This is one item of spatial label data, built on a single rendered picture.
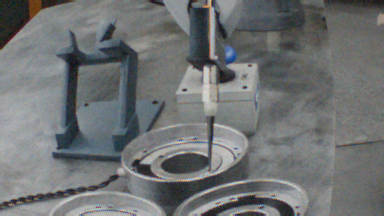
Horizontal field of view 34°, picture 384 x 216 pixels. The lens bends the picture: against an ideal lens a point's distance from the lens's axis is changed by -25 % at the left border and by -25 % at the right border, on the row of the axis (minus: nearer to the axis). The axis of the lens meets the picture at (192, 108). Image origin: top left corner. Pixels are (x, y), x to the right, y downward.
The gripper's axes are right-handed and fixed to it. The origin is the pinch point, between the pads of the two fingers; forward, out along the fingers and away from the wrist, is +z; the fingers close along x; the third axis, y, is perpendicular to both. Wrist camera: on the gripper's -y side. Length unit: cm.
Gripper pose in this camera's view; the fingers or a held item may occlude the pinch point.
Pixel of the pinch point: (207, 26)
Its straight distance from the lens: 65.2
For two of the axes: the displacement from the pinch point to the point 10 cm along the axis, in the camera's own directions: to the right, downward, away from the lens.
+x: -9.7, 0.3, 2.4
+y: 2.1, -4.2, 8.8
